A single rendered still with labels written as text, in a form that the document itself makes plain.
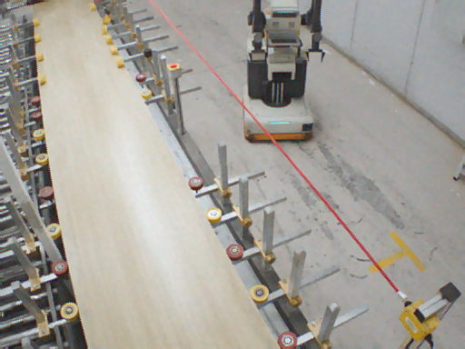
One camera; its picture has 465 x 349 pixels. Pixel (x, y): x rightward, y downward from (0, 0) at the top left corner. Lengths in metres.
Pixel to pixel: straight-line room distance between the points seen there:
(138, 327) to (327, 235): 1.82
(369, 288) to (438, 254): 0.66
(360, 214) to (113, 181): 1.93
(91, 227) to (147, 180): 0.41
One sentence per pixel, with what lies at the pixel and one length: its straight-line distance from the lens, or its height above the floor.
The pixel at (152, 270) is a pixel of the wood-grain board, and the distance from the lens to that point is 1.92.
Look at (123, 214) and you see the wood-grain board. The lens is 2.17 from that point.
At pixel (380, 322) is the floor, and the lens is 2.87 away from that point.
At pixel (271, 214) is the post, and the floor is 1.15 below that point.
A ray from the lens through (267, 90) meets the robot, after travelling 3.89.
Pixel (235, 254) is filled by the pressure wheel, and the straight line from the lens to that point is 1.92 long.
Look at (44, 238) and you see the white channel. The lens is 2.06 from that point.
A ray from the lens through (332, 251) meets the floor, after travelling 3.10.
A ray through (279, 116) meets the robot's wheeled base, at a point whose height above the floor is 0.28.
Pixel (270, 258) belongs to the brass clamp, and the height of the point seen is 0.85.
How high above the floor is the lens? 2.47
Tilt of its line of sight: 43 degrees down
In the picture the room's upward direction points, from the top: 2 degrees counter-clockwise
